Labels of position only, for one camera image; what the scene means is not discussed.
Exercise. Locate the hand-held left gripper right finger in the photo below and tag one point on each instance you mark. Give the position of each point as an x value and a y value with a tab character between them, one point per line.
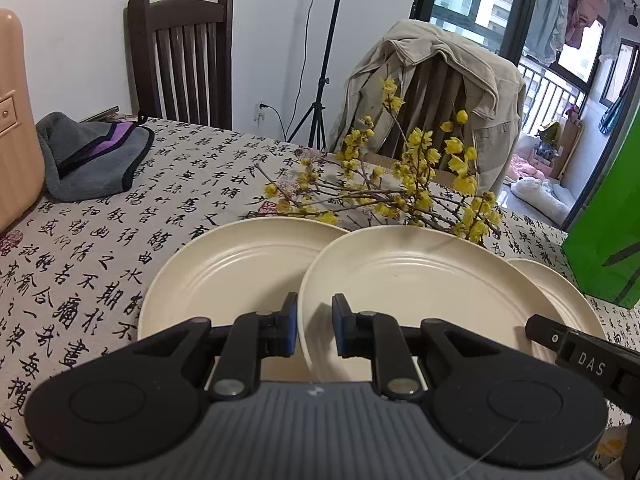
340	329

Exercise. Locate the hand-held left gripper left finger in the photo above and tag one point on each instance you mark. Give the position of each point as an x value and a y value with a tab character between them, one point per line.
289	327

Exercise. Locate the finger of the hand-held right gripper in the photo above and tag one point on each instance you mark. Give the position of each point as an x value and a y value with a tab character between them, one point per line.
545	335

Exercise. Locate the cream ribbed plate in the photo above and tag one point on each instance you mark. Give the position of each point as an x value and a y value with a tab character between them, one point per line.
425	280
225	280
560	285

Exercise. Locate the green paper bag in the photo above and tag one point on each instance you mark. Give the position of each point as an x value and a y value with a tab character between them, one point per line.
610	220

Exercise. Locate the white plush pillow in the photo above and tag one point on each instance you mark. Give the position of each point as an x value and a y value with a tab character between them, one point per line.
540	197

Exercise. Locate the yellow flower branches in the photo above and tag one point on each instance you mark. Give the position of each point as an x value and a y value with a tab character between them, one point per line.
457	164

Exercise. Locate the beige jacket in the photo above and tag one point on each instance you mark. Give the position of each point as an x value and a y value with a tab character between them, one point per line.
480	110

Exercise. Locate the wooden chair under jacket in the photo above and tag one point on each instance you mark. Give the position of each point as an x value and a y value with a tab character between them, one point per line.
435	100

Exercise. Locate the studio light on stand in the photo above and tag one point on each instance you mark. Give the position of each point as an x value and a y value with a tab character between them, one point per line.
327	80

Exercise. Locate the grey purple cloth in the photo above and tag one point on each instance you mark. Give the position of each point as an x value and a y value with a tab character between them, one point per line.
85	180

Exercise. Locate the dark wooden chair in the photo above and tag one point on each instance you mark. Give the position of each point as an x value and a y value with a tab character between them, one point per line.
150	60

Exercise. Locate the white hanging garment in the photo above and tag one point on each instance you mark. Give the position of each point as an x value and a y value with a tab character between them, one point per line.
612	35

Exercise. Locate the light blue hanging garment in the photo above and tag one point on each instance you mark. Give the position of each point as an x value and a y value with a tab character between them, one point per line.
547	15

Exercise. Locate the pink hanging garment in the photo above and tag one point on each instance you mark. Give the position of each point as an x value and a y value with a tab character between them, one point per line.
582	5

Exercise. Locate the peach suitcase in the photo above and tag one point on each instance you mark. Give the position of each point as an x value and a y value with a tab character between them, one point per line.
15	135

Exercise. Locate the white wall socket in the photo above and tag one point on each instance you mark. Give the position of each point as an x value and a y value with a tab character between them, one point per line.
259	114

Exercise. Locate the black window frame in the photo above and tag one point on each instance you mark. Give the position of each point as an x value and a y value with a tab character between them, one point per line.
517	20

